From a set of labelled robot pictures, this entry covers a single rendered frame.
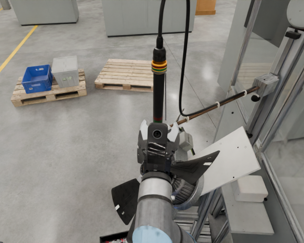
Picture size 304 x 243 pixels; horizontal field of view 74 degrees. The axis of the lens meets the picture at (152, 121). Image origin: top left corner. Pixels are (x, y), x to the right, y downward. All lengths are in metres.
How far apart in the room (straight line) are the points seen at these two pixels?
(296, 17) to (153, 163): 0.86
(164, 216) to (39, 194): 2.31
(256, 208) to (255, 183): 0.15
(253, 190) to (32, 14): 7.88
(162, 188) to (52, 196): 2.19
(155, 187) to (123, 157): 2.22
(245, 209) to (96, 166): 1.79
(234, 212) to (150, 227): 1.04
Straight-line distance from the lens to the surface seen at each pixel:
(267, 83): 1.08
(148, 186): 0.45
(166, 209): 0.43
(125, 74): 4.08
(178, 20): 6.58
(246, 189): 1.39
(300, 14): 1.09
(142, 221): 0.42
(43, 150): 3.06
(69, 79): 3.82
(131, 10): 6.26
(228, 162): 1.08
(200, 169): 0.82
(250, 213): 1.45
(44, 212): 2.52
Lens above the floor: 2.07
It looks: 42 degrees down
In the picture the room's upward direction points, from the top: straight up
